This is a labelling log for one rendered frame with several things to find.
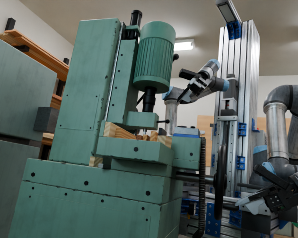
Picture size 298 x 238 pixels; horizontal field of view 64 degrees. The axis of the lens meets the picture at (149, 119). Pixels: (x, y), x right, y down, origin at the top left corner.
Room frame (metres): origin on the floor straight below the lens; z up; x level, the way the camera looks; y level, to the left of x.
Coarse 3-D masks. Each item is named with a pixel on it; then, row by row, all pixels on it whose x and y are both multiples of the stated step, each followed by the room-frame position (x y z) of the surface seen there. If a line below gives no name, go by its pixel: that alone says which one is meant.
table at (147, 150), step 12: (108, 144) 0.76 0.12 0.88; (120, 144) 0.74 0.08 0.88; (132, 144) 0.73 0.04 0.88; (144, 144) 0.72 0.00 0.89; (156, 144) 0.71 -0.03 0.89; (108, 156) 0.79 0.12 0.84; (120, 156) 0.74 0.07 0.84; (132, 156) 0.73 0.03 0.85; (144, 156) 0.72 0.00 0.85; (156, 156) 0.71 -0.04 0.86; (168, 156) 0.83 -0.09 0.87; (180, 168) 0.97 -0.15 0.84; (192, 168) 0.88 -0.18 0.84
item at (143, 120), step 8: (128, 112) 1.06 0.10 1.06; (136, 112) 1.05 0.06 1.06; (144, 112) 1.03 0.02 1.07; (152, 112) 1.02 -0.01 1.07; (128, 120) 1.06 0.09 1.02; (136, 120) 1.04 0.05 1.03; (144, 120) 1.03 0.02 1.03; (152, 120) 1.02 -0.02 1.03; (136, 128) 1.10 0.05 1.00; (144, 128) 1.06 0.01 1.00; (152, 128) 1.04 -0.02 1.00
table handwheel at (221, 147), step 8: (224, 152) 0.87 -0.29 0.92; (224, 160) 0.84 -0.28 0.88; (224, 168) 0.83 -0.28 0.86; (176, 176) 1.00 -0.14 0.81; (184, 176) 0.99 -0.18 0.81; (192, 176) 0.98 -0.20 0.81; (208, 176) 0.96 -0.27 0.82; (216, 176) 0.84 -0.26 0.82; (224, 176) 0.83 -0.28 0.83; (208, 184) 0.97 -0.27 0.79; (216, 184) 0.83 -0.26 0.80; (224, 184) 0.93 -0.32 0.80; (216, 192) 0.83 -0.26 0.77; (216, 200) 0.84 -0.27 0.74; (216, 208) 0.86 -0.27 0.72; (216, 216) 0.89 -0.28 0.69
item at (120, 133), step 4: (116, 128) 0.80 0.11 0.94; (120, 128) 0.80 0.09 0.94; (116, 132) 0.80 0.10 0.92; (120, 132) 0.80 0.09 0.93; (124, 132) 0.83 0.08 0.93; (128, 132) 0.86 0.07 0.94; (116, 136) 0.80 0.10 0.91; (120, 136) 0.80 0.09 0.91; (124, 136) 0.83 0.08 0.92; (128, 136) 0.86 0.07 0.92; (132, 136) 0.90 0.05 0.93
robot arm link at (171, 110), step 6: (174, 90) 1.63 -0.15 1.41; (180, 90) 1.65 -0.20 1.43; (162, 96) 1.69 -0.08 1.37; (168, 96) 1.63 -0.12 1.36; (174, 96) 1.62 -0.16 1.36; (168, 102) 1.64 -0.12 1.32; (174, 102) 1.63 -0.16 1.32; (180, 102) 1.69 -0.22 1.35; (168, 108) 1.63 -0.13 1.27; (174, 108) 1.63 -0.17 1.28; (168, 114) 1.63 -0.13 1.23; (174, 114) 1.62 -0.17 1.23; (174, 120) 1.62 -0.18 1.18; (168, 126) 1.61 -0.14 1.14; (174, 126) 1.61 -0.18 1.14; (168, 132) 1.60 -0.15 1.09
